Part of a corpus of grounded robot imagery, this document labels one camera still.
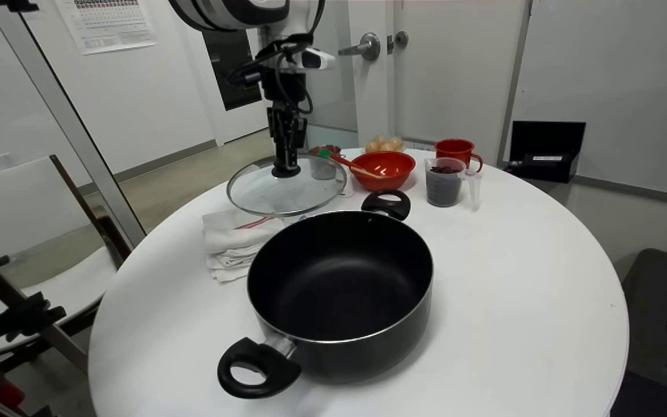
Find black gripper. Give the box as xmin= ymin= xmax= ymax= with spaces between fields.
xmin=240 ymin=35 xmax=335 ymax=176

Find glass lid with black knob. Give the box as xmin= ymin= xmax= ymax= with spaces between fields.
xmin=226 ymin=156 xmax=348 ymax=219

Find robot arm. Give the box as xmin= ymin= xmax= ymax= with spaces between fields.
xmin=169 ymin=0 xmax=335 ymax=179

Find black cooking pot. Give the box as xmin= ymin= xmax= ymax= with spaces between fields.
xmin=218 ymin=190 xmax=433 ymax=400

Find metal mug with toys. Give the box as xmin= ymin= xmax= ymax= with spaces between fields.
xmin=308 ymin=147 xmax=340 ymax=182

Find red plastic bowl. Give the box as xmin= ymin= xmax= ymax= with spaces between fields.
xmin=335 ymin=152 xmax=414 ymax=193

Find pile of beige eggs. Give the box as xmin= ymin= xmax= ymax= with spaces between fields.
xmin=365 ymin=138 xmax=405 ymax=153

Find white cloth red stripes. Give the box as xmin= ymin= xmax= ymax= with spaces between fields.
xmin=202 ymin=211 xmax=285 ymax=286

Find door lock knob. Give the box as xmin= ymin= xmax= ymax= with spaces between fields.
xmin=386 ymin=30 xmax=410 ymax=54

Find red plastic cup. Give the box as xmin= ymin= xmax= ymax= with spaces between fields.
xmin=436 ymin=139 xmax=484 ymax=175

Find black marker tray box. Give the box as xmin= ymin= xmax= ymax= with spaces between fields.
xmin=505 ymin=120 xmax=585 ymax=183

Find metal tripod pole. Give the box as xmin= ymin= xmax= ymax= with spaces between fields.
xmin=0 ymin=5 xmax=145 ymax=249

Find black office chair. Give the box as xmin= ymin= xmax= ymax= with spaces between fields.
xmin=611 ymin=249 xmax=667 ymax=417

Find silver door handle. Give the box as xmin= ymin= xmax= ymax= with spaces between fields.
xmin=340 ymin=32 xmax=380 ymax=62

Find wall poster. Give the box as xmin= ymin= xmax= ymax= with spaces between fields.
xmin=54 ymin=0 xmax=156 ymax=57

